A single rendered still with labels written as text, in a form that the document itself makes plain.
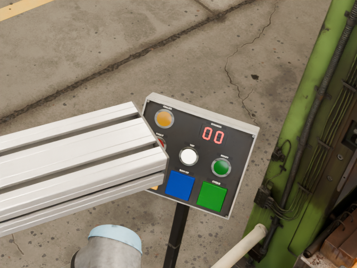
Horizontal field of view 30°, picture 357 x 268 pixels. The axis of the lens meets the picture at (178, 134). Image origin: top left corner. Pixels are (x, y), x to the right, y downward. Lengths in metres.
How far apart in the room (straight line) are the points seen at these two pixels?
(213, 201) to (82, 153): 1.30
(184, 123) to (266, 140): 1.68
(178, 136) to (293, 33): 2.46
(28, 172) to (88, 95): 2.96
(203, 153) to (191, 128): 0.08
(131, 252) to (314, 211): 0.93
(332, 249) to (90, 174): 1.42
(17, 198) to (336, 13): 1.26
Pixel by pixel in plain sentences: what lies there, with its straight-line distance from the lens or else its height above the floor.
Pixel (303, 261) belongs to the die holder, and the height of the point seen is 0.91.
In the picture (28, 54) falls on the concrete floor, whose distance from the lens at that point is 3.87.
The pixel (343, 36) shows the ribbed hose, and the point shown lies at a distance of 1.77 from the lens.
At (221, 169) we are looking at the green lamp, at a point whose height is 1.09.
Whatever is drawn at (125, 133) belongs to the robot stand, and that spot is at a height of 2.03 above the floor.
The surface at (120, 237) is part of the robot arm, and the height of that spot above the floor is 1.37.
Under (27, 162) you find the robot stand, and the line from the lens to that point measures 0.68.
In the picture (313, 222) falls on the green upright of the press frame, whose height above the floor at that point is 0.83.
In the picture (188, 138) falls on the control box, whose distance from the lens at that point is 1.93.
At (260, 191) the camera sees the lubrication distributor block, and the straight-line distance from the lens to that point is 2.25.
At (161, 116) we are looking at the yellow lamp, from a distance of 1.93.
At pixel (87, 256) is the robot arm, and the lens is 1.43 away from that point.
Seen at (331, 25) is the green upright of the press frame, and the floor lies 1.53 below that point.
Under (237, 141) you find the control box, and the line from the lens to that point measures 1.91.
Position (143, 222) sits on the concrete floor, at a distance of 3.12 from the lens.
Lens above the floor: 2.55
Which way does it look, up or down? 47 degrees down
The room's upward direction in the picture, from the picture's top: 11 degrees clockwise
